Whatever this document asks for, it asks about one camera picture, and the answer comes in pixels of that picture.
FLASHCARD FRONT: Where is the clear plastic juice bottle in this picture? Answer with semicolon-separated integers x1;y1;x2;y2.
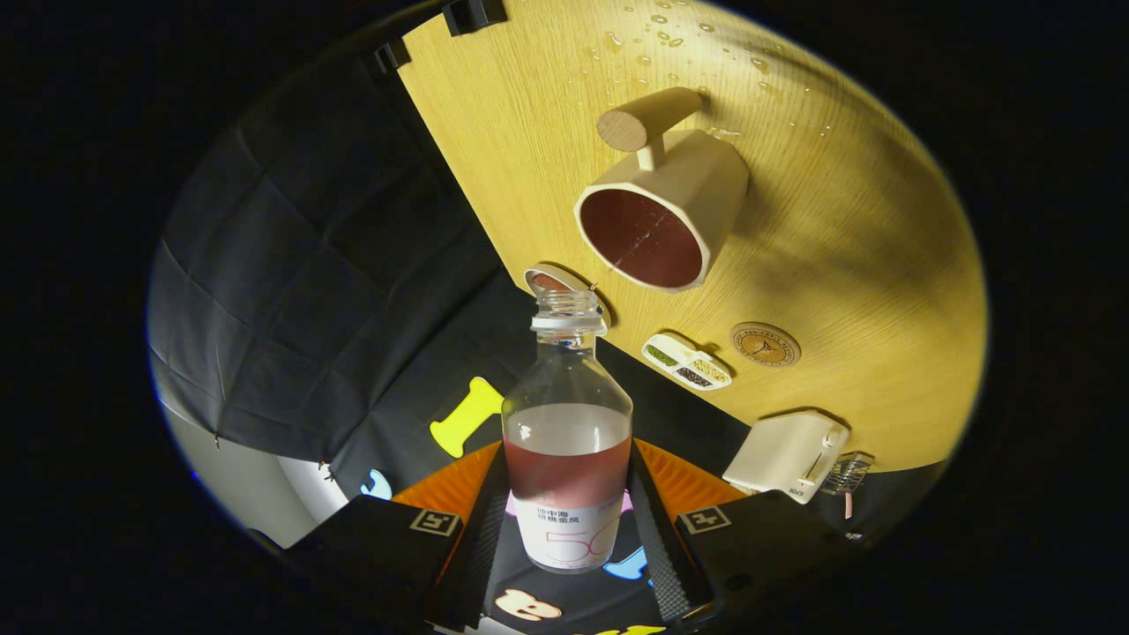
501;289;634;574

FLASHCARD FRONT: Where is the white divided dish of beans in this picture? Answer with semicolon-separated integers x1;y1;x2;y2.
641;332;733;392

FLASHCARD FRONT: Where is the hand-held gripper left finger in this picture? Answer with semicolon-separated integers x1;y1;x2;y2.
282;441;511;631

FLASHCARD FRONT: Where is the cream cup with wooden handle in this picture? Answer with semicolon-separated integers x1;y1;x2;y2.
574;86;751;293

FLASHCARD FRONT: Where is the wooden table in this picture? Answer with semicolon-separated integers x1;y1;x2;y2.
397;0;989;473

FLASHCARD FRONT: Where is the white oval plate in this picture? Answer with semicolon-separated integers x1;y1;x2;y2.
523;263;611;329

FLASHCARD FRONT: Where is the round wooden coaster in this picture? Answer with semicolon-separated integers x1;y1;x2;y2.
729;321;802;368

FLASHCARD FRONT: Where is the white toaster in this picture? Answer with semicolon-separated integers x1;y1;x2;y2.
722;410;850;505

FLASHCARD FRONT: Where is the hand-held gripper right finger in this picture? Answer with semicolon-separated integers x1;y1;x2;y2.
628;439;861;629

